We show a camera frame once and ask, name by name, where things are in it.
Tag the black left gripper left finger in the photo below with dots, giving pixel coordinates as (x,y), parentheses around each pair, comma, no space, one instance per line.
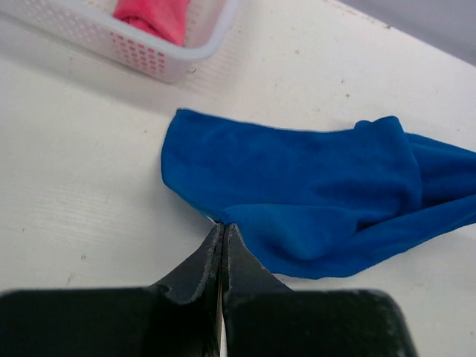
(176,316)

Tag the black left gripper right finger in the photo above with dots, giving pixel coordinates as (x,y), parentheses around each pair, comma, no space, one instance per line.
(264,317)

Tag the blue microfiber towel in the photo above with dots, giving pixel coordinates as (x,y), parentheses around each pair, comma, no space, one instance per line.
(320,204)

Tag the pink microfiber towel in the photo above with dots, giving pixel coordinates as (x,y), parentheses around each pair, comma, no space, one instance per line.
(165,19)

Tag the white plastic basket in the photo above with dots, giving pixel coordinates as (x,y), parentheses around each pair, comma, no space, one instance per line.
(90,24)

